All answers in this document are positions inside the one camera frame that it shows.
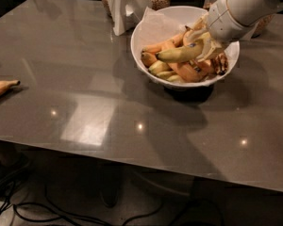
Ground white paper bag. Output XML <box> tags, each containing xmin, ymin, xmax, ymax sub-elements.
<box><xmin>108</xmin><ymin>0</ymin><xmax>151</xmax><ymax>36</ymax></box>

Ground white bowl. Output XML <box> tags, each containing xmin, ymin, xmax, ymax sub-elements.
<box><xmin>130</xmin><ymin>6</ymin><xmax>240</xmax><ymax>90</ymax></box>

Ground small orange banana left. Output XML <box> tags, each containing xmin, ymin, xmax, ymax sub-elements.
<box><xmin>141</xmin><ymin>52</ymin><xmax>158</xmax><ymax>67</ymax></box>

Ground blackened overripe banana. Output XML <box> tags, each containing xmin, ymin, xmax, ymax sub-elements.
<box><xmin>211</xmin><ymin>53</ymin><xmax>228</xmax><ymax>75</ymax></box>

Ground large yellow-green banana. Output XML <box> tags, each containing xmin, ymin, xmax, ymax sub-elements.
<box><xmin>156</xmin><ymin>32</ymin><xmax>210</xmax><ymax>63</ymax></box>

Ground small yellow banana front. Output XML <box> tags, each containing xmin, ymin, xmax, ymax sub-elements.
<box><xmin>148</xmin><ymin>60</ymin><xmax>171</xmax><ymax>75</ymax></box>

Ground black floor cables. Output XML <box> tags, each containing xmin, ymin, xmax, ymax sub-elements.
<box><xmin>0</xmin><ymin>160</ymin><xmax>225</xmax><ymax>226</ymax></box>

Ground orange banana upper left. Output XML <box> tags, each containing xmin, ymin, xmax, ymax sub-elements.
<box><xmin>141</xmin><ymin>32</ymin><xmax>184</xmax><ymax>54</ymax></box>

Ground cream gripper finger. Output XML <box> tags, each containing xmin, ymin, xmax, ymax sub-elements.
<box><xmin>196</xmin><ymin>32</ymin><xmax>228</xmax><ymax>61</ymax></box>
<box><xmin>186</xmin><ymin>14</ymin><xmax>208</xmax><ymax>42</ymax></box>

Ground long orange banana centre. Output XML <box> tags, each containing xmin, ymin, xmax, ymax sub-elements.
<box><xmin>167</xmin><ymin>61</ymin><xmax>206</xmax><ymax>83</ymax></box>

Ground bread loaf in bag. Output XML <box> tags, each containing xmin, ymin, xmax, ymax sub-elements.
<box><xmin>252</xmin><ymin>14</ymin><xmax>274</xmax><ymax>38</ymax></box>

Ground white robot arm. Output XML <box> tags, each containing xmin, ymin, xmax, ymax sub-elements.
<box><xmin>188</xmin><ymin>0</ymin><xmax>283</xmax><ymax>61</ymax></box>

